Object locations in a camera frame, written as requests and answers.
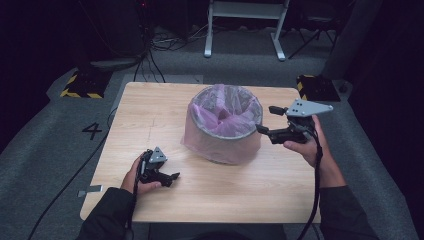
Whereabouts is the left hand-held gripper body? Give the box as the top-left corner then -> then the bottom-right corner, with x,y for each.
138,146 -> 169,184

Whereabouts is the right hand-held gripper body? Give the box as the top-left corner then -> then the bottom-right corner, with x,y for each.
283,98 -> 334,145

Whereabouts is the pink plastic bag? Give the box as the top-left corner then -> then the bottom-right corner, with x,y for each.
180,83 -> 264,166

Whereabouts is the person's left hand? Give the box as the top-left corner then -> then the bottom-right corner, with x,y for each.
120,155 -> 163,196

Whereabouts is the person's right hand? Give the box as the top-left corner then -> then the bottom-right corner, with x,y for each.
283,115 -> 329,168

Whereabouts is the black yellow striped floor plate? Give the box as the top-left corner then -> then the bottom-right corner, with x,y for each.
296,74 -> 342,102
59,69 -> 113,99

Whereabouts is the grey tape strip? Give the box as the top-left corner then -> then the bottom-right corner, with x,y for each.
77,184 -> 104,198

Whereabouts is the black tripod stand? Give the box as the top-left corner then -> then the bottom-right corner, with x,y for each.
288,14 -> 338,60

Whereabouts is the grey curtain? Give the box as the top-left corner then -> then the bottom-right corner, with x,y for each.
321,0 -> 384,81

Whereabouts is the dark equipment stand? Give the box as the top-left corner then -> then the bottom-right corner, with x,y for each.
76,0 -> 149,73

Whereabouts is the left hand-held gripper cable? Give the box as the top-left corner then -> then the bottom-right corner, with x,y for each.
125,159 -> 145,234

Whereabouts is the hand-held gripper cable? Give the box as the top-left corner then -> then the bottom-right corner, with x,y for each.
125,159 -> 145,234
295,128 -> 324,240

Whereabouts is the right hand-held gripper cable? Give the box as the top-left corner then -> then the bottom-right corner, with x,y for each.
295,128 -> 324,240

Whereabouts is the long black floor cable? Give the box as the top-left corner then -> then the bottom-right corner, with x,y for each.
26,106 -> 118,240

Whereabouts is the white metal stand frame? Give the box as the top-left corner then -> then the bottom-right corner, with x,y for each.
203,0 -> 290,62

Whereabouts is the bundle of floor cables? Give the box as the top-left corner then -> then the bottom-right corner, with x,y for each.
133,23 -> 208,84

